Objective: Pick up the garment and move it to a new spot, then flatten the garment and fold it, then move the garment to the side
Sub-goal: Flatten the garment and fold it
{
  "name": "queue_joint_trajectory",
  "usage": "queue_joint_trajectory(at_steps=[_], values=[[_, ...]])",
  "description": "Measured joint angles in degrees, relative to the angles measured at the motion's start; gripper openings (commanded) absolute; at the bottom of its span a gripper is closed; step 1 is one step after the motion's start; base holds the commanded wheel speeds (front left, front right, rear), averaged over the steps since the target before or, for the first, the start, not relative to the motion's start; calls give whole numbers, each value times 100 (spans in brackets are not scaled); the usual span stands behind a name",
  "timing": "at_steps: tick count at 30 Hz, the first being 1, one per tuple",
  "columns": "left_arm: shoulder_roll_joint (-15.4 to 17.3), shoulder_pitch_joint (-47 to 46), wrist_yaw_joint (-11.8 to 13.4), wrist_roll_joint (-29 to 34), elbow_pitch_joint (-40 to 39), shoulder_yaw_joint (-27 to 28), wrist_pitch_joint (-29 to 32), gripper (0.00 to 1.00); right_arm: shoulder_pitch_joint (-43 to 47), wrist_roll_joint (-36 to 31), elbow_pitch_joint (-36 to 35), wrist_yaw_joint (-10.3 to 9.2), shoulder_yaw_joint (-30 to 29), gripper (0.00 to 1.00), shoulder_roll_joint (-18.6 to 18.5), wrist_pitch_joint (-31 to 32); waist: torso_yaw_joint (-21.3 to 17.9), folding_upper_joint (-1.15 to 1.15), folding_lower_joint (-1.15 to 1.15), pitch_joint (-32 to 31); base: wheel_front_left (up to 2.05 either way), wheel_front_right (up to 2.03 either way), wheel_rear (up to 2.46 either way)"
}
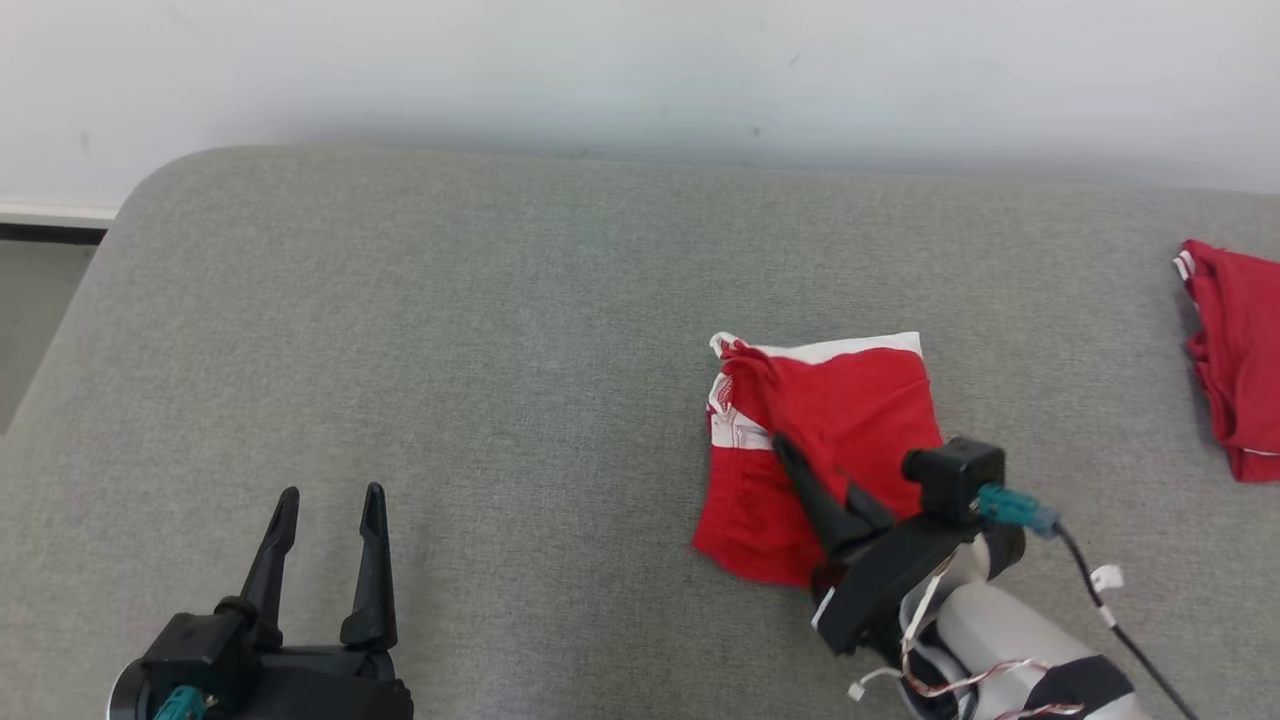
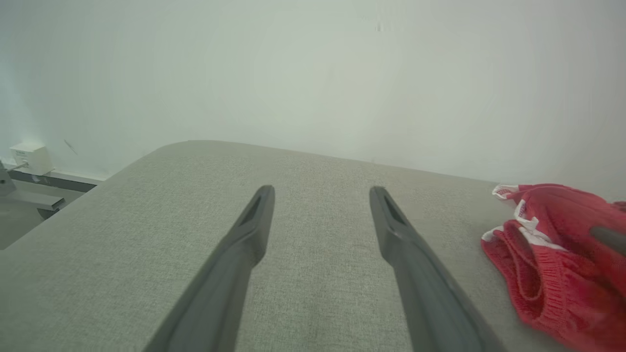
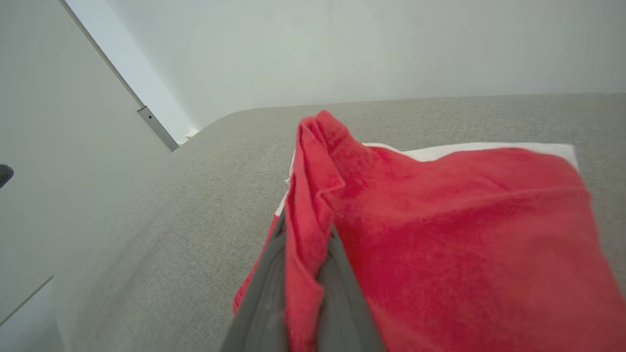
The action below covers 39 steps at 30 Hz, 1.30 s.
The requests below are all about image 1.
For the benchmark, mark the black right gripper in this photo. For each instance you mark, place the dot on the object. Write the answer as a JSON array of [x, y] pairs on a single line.
[[890, 580]]

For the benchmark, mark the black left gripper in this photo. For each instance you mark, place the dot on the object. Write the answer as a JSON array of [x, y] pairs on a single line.
[[330, 690]]

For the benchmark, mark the red shorts with white trim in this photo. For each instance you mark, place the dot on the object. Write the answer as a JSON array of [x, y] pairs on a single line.
[[850, 400]]

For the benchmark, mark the red shirt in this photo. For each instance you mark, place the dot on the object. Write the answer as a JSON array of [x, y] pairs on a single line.
[[1245, 350]]

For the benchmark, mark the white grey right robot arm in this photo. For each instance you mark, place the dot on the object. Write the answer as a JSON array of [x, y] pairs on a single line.
[[1000, 630]]

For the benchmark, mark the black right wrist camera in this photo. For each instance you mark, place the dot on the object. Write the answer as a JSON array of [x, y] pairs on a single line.
[[960, 475]]

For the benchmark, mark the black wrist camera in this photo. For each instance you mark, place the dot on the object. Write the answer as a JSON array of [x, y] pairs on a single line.
[[195, 645], [960, 475]]

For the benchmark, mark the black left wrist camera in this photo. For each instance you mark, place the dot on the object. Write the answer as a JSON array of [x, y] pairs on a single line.
[[195, 645]]

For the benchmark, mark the teal right camera connector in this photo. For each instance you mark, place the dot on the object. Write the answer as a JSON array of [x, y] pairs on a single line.
[[1015, 508]]

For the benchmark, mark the teal camera connector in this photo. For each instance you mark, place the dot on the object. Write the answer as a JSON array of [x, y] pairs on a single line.
[[180, 705], [1015, 508]]

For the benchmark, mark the teal left camera connector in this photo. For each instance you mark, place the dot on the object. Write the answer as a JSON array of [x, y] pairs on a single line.
[[180, 705]]

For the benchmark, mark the white wall baseboard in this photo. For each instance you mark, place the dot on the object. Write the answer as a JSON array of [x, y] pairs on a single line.
[[50, 213]]

